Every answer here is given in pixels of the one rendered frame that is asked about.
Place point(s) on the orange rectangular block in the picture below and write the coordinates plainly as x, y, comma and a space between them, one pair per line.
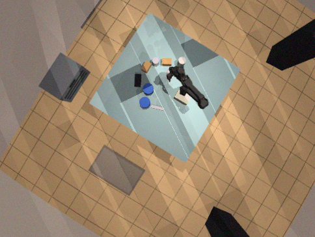
146, 66
166, 61

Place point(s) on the blue cylinder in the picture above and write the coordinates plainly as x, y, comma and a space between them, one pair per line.
148, 88
144, 102

